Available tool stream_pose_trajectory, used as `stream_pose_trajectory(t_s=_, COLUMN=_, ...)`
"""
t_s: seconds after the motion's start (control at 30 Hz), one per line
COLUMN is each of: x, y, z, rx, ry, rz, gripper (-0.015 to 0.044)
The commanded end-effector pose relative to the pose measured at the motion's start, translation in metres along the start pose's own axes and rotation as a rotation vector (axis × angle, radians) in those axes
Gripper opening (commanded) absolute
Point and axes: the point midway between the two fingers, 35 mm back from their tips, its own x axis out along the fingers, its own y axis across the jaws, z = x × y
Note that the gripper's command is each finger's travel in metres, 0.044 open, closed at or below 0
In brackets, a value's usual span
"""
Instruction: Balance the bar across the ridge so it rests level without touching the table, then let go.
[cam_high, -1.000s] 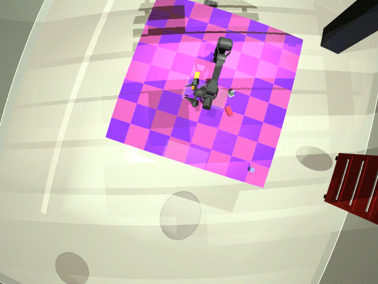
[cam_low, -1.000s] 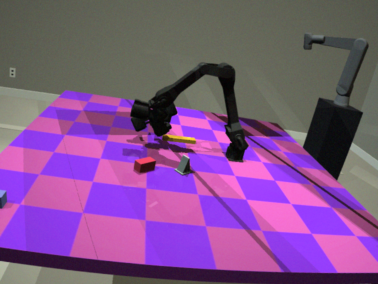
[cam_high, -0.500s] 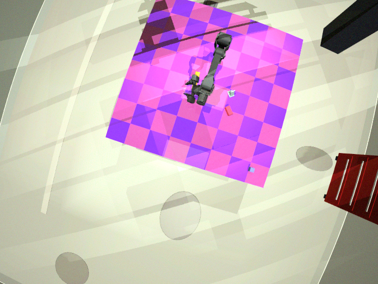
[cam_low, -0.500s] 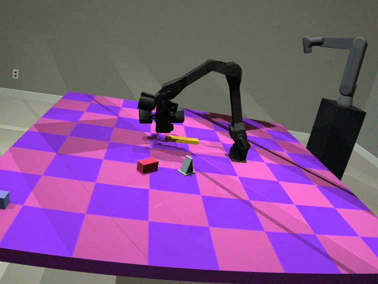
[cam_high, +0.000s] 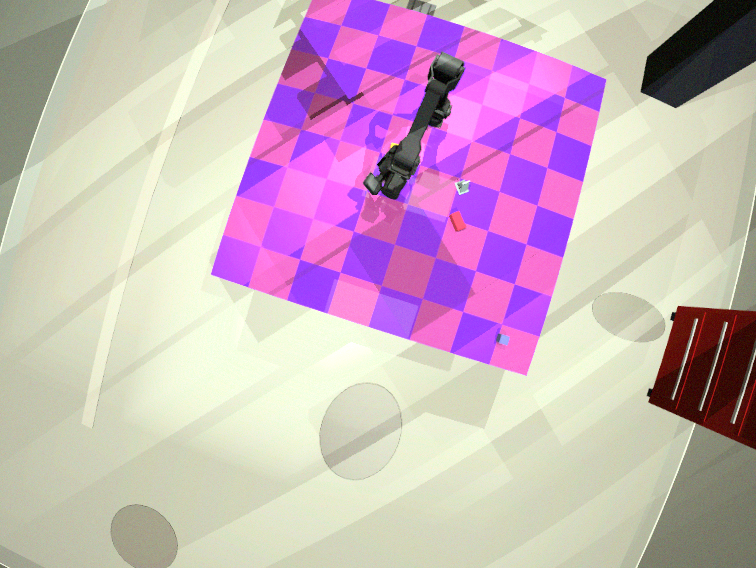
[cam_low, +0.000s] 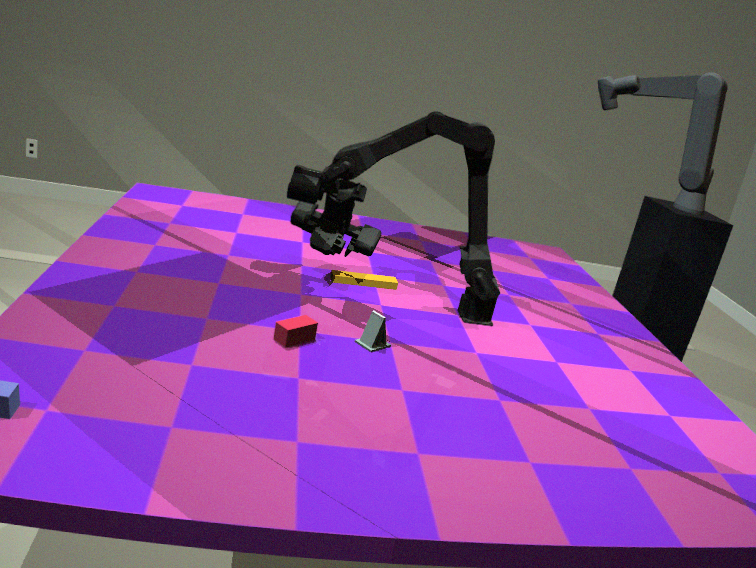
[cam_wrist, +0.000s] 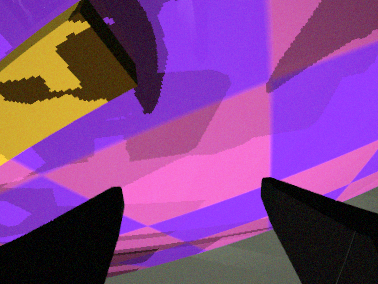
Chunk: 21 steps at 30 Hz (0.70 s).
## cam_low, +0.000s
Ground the yellow bar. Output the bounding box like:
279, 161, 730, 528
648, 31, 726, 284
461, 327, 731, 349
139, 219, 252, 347
330, 270, 398, 290

